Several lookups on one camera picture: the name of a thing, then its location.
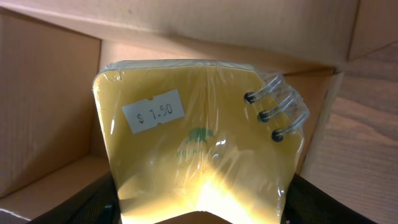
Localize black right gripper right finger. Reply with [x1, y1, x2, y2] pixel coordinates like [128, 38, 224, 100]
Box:
[281, 174, 376, 224]

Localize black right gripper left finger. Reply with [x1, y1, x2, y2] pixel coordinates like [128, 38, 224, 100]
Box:
[29, 172, 120, 224]

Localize cardboard box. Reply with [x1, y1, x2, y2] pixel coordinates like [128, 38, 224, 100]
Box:
[1, 1, 397, 223]

